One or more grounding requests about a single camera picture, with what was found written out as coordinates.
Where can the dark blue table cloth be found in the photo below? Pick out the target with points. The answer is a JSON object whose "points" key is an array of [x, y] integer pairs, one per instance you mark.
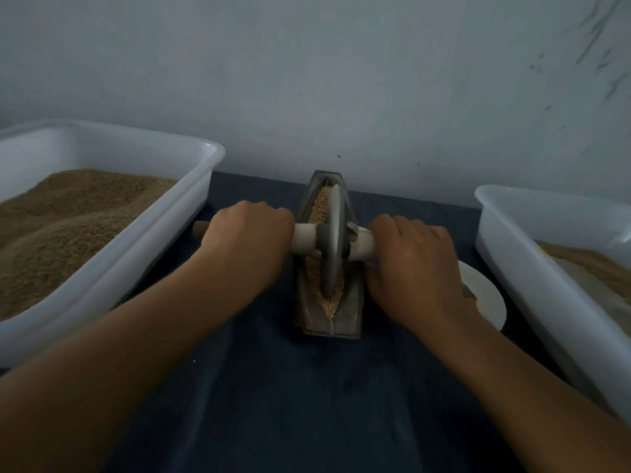
{"points": [[325, 409]]}

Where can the person's left forearm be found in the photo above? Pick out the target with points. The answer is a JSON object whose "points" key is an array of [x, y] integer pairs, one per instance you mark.
{"points": [[99, 384]]}

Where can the white plastic tub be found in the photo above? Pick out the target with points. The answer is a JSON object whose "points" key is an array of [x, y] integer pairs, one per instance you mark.
{"points": [[163, 236], [547, 300]]}

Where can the person's left hand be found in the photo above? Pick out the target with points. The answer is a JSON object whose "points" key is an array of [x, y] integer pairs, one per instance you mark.
{"points": [[242, 241]]}

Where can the large brown grain heap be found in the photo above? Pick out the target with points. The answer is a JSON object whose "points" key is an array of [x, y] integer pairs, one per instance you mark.
{"points": [[59, 236], [592, 263]]}

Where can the boat-shaped metal grinding trough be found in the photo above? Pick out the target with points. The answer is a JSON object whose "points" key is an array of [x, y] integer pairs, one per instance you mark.
{"points": [[330, 325]]}

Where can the white round plate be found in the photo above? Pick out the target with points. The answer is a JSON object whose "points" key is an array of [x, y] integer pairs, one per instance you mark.
{"points": [[486, 295]]}

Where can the person's right forearm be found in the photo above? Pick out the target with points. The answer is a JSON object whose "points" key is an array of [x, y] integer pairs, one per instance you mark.
{"points": [[542, 394]]}

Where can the person's right hand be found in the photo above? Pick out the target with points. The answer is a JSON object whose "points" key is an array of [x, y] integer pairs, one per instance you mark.
{"points": [[419, 271]]}

